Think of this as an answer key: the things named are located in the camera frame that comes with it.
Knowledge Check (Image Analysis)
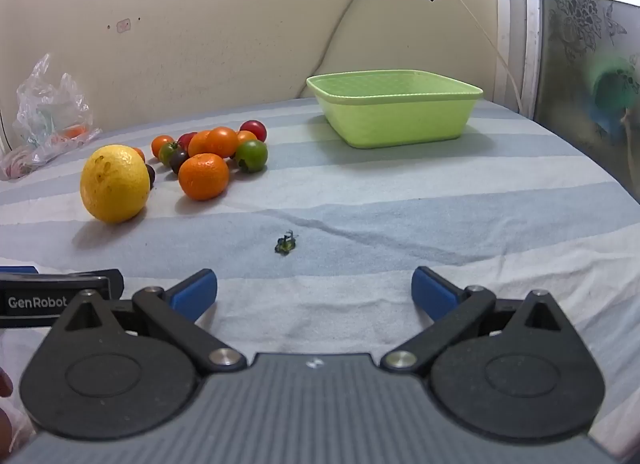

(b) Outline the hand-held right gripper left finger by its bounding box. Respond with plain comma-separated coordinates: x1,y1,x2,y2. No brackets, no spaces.
60,269,248,375

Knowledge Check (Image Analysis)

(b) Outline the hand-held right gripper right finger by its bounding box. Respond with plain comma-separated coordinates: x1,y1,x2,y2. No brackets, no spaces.
380,266,571,374

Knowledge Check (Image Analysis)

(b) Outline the orange mandarin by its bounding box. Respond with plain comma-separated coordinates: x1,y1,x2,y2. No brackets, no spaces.
188,127,240,159
178,153,230,201

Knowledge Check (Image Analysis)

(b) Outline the yellow lemon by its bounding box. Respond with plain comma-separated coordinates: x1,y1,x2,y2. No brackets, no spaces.
80,144,151,224

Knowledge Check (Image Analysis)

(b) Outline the light green plastic basket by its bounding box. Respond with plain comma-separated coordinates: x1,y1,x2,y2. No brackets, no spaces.
306,69,484,149

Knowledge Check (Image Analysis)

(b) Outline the person's left hand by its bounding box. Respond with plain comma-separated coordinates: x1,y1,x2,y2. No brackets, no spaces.
0,368,32,452

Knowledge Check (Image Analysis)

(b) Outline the green tomato stem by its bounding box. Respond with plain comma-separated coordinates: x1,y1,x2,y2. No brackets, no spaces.
273,229,300,257

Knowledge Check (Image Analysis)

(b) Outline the striped blue bed sheet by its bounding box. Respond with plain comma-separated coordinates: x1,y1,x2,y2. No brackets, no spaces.
0,96,640,464

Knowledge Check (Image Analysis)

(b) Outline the clear plastic bag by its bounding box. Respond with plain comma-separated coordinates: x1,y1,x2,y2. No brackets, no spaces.
0,52,103,181

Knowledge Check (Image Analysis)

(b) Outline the blurred green object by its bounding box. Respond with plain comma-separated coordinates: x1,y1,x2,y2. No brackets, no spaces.
586,56,640,137

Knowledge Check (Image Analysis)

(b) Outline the frosted patterned glass panel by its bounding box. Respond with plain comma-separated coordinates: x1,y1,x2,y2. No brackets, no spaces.
533,0,640,205

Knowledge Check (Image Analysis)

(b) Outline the white string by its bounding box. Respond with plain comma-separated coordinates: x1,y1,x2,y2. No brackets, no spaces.
419,0,525,115

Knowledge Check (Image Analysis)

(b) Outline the dark wall cable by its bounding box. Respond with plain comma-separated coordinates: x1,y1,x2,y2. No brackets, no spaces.
298,0,376,98

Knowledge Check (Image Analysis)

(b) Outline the white door frame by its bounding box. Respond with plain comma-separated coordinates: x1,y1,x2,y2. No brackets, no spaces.
492,0,545,121

